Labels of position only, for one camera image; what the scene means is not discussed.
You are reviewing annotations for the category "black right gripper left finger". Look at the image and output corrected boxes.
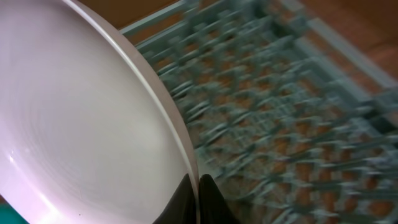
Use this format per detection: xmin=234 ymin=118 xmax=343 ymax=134
xmin=153 ymin=174 xmax=197 ymax=224

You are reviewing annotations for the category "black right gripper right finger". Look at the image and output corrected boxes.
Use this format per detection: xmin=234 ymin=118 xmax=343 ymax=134
xmin=198 ymin=174 xmax=240 ymax=224

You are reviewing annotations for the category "pink round plate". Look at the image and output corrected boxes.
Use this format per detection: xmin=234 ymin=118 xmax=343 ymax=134
xmin=1 ymin=1 xmax=198 ymax=223

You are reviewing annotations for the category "grey dishwasher rack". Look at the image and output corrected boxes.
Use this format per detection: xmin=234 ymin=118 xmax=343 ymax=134
xmin=121 ymin=1 xmax=397 ymax=223

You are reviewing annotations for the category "teal plastic tray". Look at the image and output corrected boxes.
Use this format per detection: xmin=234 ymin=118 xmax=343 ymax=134
xmin=0 ymin=202 xmax=29 ymax=224

